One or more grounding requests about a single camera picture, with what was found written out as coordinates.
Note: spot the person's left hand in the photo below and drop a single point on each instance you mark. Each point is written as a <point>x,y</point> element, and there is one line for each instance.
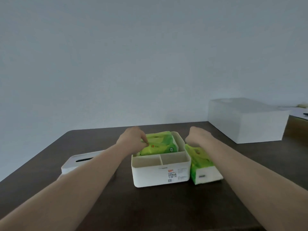
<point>130,139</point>

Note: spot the green tissue packet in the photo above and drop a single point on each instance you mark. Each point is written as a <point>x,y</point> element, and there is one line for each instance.
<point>162,146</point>
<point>203,165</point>

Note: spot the person's left forearm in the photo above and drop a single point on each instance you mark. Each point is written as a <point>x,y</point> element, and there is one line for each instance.
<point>65,190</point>

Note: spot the large white storage box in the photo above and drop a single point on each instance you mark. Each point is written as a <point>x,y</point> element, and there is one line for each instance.
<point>245,120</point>

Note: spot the white compartment organizer box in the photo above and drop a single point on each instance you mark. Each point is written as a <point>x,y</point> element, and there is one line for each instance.
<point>160,172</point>

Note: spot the pale yellow object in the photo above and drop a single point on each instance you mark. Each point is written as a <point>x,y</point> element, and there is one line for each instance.
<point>303,106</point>

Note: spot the person's right hand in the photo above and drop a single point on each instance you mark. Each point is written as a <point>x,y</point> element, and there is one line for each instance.
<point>198,138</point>

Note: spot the person's right forearm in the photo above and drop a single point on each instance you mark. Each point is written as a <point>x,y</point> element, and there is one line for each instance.
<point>255,180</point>

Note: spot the person's left fingers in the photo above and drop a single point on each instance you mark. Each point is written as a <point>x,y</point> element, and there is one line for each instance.
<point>144,140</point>

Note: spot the white paper sheets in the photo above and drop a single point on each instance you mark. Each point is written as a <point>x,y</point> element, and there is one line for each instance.
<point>294,111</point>

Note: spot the white lid with slot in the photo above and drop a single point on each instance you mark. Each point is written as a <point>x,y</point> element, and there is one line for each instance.
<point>77,161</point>

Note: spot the person's right fingers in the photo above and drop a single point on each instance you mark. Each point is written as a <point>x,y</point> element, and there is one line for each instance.
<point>188,141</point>

